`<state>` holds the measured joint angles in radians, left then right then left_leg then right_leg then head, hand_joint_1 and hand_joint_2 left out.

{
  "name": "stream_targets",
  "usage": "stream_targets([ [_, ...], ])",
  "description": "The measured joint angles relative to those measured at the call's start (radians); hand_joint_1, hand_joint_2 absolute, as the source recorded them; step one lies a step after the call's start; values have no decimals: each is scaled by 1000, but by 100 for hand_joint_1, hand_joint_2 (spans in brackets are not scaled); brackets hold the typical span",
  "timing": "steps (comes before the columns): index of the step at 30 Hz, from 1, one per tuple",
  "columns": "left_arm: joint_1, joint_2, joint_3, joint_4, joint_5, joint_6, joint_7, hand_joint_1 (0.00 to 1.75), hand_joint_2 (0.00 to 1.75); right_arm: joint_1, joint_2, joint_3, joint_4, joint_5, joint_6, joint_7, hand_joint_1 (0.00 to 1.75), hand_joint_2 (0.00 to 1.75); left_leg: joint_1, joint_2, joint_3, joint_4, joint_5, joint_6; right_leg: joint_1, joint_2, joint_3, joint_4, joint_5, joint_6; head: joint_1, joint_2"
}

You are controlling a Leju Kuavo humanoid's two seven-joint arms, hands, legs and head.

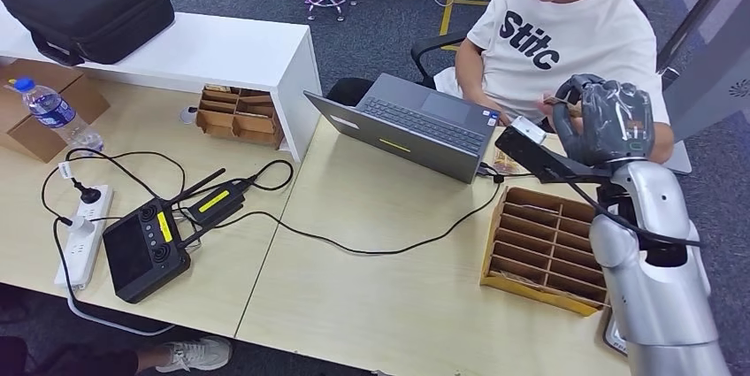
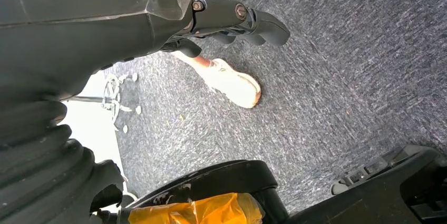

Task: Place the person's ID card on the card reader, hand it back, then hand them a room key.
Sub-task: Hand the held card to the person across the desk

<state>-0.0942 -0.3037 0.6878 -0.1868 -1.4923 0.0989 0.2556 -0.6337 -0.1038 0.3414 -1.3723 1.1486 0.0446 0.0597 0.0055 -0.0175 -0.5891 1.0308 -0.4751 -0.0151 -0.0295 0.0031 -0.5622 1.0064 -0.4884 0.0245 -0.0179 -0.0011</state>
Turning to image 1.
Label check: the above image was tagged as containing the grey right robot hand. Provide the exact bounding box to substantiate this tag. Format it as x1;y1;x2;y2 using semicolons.
550;73;656;168

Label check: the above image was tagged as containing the person's left hand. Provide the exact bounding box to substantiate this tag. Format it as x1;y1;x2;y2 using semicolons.
536;90;584;134

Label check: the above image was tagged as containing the large wooden slotted card organizer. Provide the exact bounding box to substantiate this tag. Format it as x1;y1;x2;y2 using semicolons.
480;187;610;318

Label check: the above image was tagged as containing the patterned card in clear sleeve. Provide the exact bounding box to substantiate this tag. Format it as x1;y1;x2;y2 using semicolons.
492;147;523;176

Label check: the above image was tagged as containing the person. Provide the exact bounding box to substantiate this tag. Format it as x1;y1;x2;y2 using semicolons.
325;0;675;165

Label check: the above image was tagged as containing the white card reader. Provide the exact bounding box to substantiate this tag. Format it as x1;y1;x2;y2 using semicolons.
601;309;631;357

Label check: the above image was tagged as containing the seated person's leg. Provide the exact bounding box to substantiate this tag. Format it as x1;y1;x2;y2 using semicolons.
0;334;177;376

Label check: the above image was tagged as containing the grey kiosk stand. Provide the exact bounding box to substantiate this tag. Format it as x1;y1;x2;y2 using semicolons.
662;6;750;176

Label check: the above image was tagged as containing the black office chair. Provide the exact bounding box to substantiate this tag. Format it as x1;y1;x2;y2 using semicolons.
409;32;471;90

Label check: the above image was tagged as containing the yellow floor tape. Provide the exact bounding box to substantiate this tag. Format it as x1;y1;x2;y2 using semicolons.
439;0;490;56

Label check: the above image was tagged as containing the grey laptop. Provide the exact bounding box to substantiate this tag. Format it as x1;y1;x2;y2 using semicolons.
303;73;501;185

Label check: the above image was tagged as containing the small wooden slotted organizer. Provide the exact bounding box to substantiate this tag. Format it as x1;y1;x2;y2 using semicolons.
195;84;286;150

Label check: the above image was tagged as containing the black transmitter with yellow label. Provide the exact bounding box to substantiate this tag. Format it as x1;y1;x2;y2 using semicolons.
187;178;257;228

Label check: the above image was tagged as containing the white desk shelf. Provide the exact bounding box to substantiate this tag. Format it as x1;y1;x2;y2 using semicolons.
0;0;324;164

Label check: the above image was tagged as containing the white sneaker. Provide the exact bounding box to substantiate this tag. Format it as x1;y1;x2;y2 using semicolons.
155;336;233;374

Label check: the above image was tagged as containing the black screen remote controller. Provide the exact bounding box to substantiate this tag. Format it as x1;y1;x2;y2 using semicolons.
102;168;228;304

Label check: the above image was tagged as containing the black carrying case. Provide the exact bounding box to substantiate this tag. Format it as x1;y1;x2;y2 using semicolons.
0;0;176;66

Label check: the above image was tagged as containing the white power strip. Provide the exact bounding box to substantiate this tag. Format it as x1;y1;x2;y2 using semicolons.
53;183;115;289

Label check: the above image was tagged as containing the clear water bottle blue cap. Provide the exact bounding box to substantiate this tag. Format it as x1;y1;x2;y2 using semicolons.
13;77;105;153

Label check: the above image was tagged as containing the brown cardboard box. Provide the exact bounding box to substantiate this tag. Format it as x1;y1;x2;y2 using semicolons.
0;58;111;164

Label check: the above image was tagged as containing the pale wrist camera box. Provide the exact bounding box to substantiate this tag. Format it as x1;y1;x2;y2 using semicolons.
510;116;547;146

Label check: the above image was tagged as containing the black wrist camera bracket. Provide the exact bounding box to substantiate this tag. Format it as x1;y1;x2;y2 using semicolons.
494;126;614;184

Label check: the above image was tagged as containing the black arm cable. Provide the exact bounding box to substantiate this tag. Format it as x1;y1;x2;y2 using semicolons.
545;169;704;249

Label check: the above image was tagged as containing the chrome stanchion post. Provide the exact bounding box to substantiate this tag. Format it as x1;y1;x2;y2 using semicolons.
655;0;750;90

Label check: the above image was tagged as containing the long black cable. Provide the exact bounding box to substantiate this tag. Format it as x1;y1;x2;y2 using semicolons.
175;168;537;256

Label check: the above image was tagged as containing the short looped black cable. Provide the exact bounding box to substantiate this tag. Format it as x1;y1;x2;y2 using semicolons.
248;159;295;193

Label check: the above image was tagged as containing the black plug with looped cable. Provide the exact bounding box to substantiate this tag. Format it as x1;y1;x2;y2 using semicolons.
41;149;188;222

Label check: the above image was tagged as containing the white plug with black cable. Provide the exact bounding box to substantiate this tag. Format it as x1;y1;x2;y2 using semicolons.
52;215;96;304

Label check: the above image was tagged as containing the white power strip cord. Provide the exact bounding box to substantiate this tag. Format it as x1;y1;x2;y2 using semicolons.
65;294;177;338

